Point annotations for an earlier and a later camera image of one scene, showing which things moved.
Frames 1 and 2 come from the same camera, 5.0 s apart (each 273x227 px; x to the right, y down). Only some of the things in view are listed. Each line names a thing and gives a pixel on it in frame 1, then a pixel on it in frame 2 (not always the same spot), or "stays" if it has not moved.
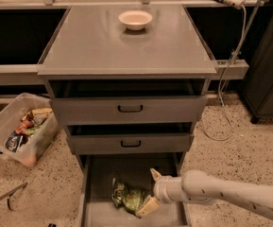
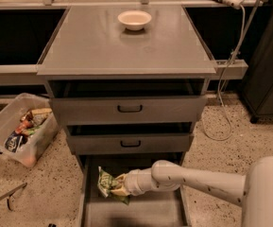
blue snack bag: [13, 142] stays
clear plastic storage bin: [25, 130] stays
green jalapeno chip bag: [125, 197] → [105, 183]
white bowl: [135, 20] stays
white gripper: [160, 189] → [132, 183]
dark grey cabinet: [265, 89] stays
